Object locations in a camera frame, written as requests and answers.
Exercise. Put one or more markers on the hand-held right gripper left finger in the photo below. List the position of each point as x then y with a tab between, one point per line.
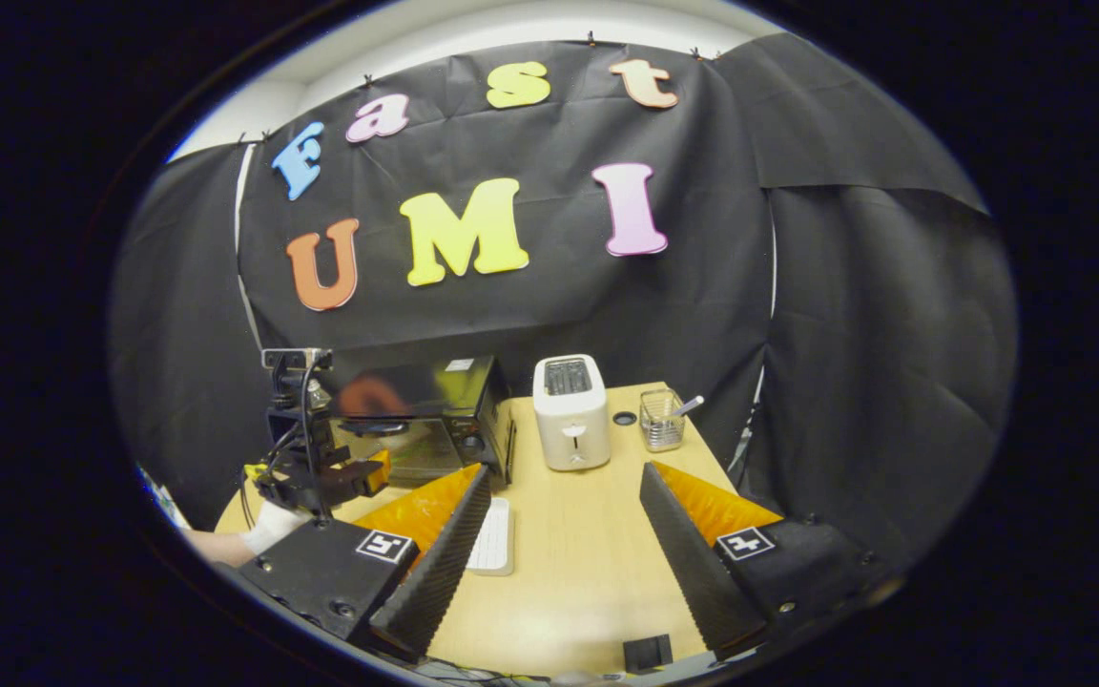
435	572

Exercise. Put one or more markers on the white and blue side stand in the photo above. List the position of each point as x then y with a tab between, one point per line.
163	501

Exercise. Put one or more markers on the black electric oven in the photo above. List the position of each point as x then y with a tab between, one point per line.
445	410

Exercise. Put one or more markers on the black backdrop cloth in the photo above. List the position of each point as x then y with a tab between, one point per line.
845	334

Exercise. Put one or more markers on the grey utensil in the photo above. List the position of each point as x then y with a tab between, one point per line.
690	405

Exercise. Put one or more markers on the white ridged board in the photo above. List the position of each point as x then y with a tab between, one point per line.
492	539

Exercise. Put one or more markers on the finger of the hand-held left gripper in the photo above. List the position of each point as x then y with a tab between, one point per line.
349	480

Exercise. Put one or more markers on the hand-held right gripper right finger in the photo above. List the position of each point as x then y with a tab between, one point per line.
693	563

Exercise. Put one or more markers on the white toaster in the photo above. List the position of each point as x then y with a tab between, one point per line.
570	420

